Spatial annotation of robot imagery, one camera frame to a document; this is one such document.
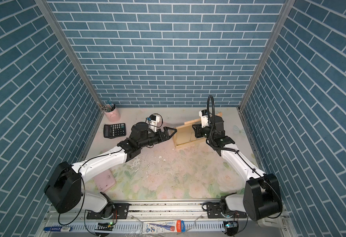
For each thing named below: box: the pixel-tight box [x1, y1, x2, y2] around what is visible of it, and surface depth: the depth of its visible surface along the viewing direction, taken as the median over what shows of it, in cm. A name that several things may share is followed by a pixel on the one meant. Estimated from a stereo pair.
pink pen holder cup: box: [104, 105, 121, 123], surface depth 108 cm
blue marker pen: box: [43, 226, 74, 233], surface depth 69 cm
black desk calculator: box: [103, 122, 127, 139], surface depth 106 cm
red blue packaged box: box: [142, 219, 187, 235], surface depth 70 cm
